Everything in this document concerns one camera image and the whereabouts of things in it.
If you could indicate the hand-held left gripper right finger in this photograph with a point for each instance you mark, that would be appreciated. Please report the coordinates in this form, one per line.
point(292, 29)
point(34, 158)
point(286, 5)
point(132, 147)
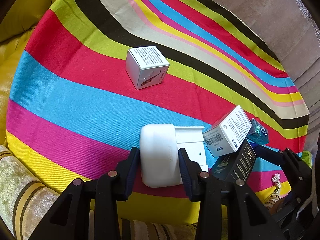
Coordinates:
point(185, 175)

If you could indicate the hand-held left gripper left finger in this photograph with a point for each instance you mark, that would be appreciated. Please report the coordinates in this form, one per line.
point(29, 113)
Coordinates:
point(131, 172)

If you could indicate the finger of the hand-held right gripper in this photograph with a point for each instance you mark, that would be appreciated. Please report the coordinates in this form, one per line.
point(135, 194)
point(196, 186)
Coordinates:
point(291, 160)

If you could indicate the white rounded plastic case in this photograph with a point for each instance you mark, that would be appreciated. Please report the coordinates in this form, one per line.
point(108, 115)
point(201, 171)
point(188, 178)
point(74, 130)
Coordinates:
point(157, 155)

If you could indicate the black box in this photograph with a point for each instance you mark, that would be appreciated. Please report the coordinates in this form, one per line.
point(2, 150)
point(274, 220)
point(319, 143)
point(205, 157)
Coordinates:
point(240, 160)

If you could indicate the silvery tassel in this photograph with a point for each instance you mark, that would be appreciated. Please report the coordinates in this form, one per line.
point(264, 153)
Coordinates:
point(276, 180)

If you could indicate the white open box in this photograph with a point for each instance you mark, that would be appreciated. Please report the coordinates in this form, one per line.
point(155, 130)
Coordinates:
point(190, 140)

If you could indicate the shiny teal box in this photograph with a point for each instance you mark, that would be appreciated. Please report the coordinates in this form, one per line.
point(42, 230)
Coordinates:
point(258, 132)

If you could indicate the long white box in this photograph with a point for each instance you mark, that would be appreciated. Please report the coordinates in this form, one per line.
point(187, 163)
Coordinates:
point(227, 132)

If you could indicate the colourful striped cloth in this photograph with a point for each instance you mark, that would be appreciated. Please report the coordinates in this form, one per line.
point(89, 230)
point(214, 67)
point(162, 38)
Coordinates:
point(75, 100)

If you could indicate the white cube box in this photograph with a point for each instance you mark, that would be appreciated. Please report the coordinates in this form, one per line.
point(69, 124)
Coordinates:
point(146, 67)

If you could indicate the beige striped velvet cushion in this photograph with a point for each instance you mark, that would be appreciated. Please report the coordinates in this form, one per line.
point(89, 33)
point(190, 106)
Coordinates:
point(25, 195)

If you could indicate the floral lace cloth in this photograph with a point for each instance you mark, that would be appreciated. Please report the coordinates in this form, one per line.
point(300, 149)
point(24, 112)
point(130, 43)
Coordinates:
point(307, 7)

